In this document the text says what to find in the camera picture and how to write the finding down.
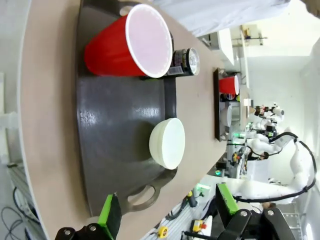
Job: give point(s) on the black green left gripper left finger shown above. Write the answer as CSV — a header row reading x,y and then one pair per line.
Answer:
x,y
110,215

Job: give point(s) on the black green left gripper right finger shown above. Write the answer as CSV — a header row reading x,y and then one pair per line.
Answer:
x,y
228,202

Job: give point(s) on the white bowl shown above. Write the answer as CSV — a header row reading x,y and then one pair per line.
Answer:
x,y
170,142
226,115

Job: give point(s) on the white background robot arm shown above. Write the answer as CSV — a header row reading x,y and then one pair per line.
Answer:
x,y
262,145

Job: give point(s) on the red emergency stop box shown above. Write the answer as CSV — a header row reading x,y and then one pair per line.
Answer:
x,y
198,225

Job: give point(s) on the dark brown serving tray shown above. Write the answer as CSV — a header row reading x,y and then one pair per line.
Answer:
x,y
216,112

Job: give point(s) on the large dark grey serving tray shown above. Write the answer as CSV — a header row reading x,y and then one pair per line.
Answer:
x,y
112,120

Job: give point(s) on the yellow green drink can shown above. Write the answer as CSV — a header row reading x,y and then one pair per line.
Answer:
x,y
228,97

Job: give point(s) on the black drink can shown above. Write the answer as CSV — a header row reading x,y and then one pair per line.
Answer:
x,y
185,61

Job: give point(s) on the large red plastic cup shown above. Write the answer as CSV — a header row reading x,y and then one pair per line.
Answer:
x,y
107,55

